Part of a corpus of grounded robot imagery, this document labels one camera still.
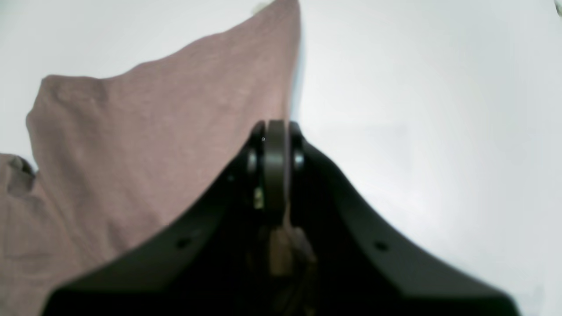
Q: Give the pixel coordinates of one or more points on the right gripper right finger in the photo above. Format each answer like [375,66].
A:
[365,266]

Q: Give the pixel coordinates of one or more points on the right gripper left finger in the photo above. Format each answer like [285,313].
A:
[196,266]

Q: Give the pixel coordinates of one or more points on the mauve T-shirt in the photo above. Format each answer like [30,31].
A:
[120,158]

